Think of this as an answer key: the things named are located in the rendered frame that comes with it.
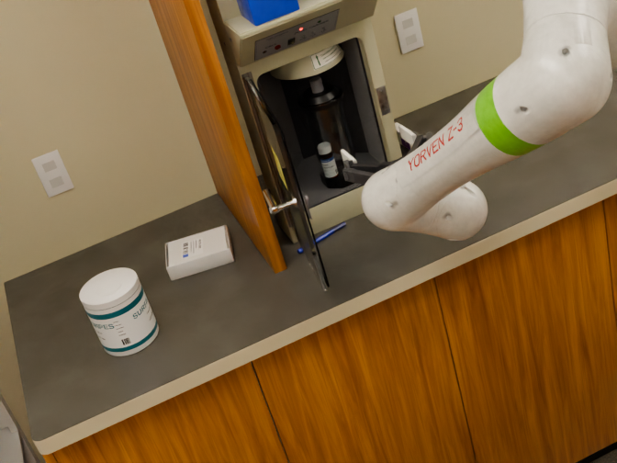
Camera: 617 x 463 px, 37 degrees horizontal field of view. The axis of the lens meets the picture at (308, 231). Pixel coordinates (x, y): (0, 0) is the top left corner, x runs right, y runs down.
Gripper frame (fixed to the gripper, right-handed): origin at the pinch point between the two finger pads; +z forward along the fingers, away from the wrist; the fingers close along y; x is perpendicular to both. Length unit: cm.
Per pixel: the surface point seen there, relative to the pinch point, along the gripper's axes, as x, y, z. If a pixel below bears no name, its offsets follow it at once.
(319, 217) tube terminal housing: 24.4, 9.9, 23.1
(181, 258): 24, 44, 31
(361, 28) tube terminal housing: -16.2, -11.4, 22.8
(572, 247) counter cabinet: 44, -40, -4
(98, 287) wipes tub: 13, 63, 15
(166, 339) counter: 28, 55, 8
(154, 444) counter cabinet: 44, 66, -3
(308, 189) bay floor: 20.6, 8.8, 31.2
